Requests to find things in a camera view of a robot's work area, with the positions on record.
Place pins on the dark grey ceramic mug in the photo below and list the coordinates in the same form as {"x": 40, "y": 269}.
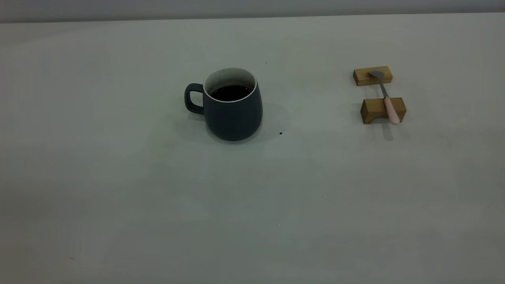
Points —
{"x": 232, "y": 118}

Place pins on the arched wooden block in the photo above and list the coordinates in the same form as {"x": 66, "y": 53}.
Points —
{"x": 373, "y": 108}

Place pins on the flat wooden block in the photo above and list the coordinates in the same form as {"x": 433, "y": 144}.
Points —
{"x": 365, "y": 77}

